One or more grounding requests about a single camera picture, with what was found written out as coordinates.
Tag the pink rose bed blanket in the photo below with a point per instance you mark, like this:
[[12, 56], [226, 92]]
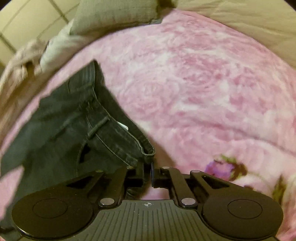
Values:
[[207, 97]]

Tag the grey pillow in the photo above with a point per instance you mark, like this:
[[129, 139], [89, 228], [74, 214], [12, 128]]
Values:
[[106, 15]]

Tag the pink folded quilt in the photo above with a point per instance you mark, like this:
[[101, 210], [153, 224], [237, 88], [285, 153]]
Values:
[[16, 80]]

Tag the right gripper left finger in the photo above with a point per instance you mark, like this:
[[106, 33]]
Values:
[[128, 183]]

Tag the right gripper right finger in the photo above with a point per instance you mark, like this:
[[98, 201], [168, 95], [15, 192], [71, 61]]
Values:
[[174, 181]]

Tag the white wardrobe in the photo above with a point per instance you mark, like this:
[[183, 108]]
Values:
[[22, 21]]

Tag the dark blue folded jeans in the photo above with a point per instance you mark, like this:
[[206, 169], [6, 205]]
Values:
[[77, 129]]

